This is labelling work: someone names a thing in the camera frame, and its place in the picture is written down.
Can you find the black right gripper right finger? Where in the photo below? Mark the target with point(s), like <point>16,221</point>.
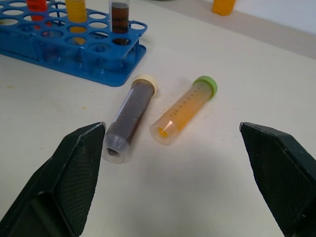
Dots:
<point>279,172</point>

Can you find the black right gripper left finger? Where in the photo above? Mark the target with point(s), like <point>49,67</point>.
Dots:
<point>61,182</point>

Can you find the brown tube with cream cap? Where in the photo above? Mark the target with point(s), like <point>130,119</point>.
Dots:
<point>132,118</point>

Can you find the orange tube with green cap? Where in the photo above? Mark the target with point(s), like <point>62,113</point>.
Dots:
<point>184,108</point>

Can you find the blue test tube rack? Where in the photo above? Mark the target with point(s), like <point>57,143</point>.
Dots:
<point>74,49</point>

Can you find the yellow liquid tube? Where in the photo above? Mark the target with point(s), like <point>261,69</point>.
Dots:
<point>77,14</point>

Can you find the dark brown tube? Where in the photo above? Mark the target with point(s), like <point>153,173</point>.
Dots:
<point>120,22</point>

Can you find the red liquid tube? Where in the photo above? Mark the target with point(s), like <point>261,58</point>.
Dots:
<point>37,10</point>

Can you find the orange plastic container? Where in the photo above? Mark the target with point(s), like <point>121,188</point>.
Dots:
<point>223,6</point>

